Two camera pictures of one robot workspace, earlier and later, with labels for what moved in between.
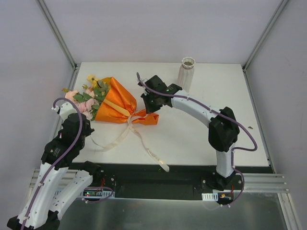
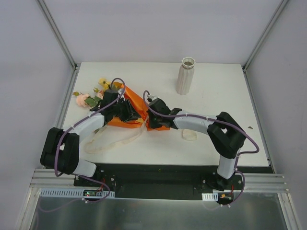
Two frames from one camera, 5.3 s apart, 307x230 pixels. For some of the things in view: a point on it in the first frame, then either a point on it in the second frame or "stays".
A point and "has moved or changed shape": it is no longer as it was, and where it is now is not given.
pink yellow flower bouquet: [89, 98] has moved or changed shape
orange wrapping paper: [118, 105] has moved or changed shape
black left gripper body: [86, 129] to [125, 111]
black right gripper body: [147, 103] to [151, 120]
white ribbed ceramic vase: [186, 73] stays
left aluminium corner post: [58, 34] stays
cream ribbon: [130, 121] has moved or changed shape
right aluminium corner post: [281, 6] stays
